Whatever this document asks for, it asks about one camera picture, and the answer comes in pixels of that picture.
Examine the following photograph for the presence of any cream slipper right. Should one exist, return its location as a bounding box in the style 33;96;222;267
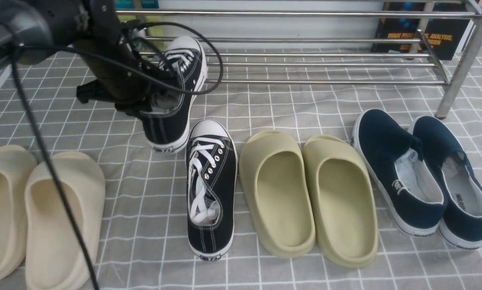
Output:
25;151;106;290

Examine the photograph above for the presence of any cream slipper far left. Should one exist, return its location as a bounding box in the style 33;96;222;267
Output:
0;145;37;279

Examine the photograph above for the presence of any olive green slipper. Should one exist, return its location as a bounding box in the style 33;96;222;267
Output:
301;135;378;268
239;130;316;259

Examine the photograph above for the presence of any navy slip-on shoe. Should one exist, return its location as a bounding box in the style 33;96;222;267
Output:
351;109;448;237
408;116;482;250

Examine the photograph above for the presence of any cream slipper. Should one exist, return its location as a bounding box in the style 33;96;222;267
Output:
0;145;37;279
25;151;106;290

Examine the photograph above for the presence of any olive green slipper right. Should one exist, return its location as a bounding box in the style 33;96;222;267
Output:
301;135;378;268

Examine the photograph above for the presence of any navy slip-on shoe left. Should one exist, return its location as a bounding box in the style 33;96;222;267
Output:
351;109;448;237

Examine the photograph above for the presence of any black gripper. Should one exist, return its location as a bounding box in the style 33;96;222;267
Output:
72;24;173;118

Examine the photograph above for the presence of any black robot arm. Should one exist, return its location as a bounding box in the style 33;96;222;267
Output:
0;0;178;116

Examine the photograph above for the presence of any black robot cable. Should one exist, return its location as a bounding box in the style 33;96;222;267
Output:
0;20;224;290

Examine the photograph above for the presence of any black orange-text book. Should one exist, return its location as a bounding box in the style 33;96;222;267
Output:
371;2;470;60

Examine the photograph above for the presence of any black canvas sneaker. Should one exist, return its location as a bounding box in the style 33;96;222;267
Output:
186;120;238;261
139;35;207;153

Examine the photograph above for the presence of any stainless steel shoe rack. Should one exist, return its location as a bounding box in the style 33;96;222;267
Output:
117;0;482;119

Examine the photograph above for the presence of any navy slip-on shoe right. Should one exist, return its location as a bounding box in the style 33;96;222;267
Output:
408;116;482;250

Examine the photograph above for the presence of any grey checked tablecloth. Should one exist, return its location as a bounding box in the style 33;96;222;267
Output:
0;48;482;290

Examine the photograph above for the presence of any olive green slipper left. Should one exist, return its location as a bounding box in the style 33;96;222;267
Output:
239;130;316;259

